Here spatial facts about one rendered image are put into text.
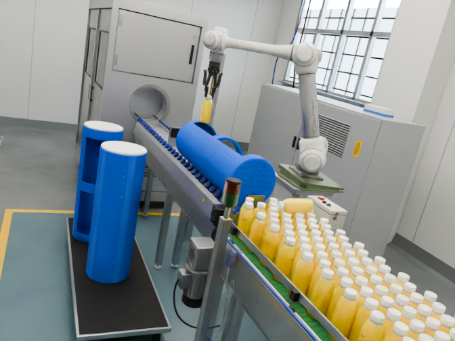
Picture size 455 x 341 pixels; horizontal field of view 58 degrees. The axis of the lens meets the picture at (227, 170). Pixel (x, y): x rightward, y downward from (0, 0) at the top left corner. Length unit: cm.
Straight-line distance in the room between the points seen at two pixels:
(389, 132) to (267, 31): 456
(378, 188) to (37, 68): 519
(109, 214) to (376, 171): 223
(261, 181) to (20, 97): 536
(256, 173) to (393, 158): 190
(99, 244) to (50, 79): 457
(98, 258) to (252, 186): 116
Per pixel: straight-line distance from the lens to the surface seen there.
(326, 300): 151
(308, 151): 245
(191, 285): 202
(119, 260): 280
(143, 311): 267
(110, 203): 262
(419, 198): 494
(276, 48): 266
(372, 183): 376
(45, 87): 703
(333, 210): 205
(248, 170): 212
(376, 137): 363
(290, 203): 189
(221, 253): 168
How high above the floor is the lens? 171
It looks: 16 degrees down
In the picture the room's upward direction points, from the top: 12 degrees clockwise
